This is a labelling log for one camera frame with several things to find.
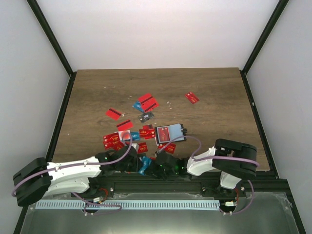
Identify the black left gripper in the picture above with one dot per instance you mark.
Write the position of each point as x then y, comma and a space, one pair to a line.
136, 168

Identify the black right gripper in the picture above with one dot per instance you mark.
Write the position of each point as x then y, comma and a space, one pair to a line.
153, 171

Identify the blue VIP card carried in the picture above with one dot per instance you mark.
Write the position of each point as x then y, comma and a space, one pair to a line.
146, 162

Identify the black card holder wallet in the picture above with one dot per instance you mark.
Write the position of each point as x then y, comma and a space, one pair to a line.
177, 133

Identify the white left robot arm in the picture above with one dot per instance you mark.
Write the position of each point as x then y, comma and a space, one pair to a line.
40, 178

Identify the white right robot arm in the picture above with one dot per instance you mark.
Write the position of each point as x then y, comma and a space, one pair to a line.
235, 160

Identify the blue VIP card centre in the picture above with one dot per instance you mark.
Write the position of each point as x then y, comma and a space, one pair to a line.
135, 135

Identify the white red circle card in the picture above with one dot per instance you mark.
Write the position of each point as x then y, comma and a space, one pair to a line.
124, 135

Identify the red striped card middle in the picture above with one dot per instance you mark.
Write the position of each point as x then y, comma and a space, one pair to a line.
125, 125

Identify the red striped card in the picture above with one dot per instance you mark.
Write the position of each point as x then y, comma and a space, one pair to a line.
149, 105
114, 114
125, 125
145, 98

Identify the black VIP card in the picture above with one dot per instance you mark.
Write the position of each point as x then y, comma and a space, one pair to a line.
145, 117

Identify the red striped card left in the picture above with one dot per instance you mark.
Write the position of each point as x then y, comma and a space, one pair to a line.
114, 114

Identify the blue card under red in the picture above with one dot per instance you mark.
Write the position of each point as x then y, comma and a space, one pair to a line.
137, 106

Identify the red striped card top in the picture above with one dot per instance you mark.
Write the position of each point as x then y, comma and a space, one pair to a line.
145, 98

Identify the lone red VIP card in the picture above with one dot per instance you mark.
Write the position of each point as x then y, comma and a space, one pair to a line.
192, 97

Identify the black front frame rail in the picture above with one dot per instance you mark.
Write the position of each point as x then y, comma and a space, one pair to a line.
206, 185

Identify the light blue slotted cable duct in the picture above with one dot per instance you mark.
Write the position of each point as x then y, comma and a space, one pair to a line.
205, 205

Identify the black frame post left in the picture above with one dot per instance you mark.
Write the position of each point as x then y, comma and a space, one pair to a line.
36, 9

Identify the black frame post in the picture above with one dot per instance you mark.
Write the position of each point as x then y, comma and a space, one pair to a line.
276, 14
36, 9

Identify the black frame post right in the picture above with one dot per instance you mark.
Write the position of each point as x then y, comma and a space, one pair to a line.
276, 14

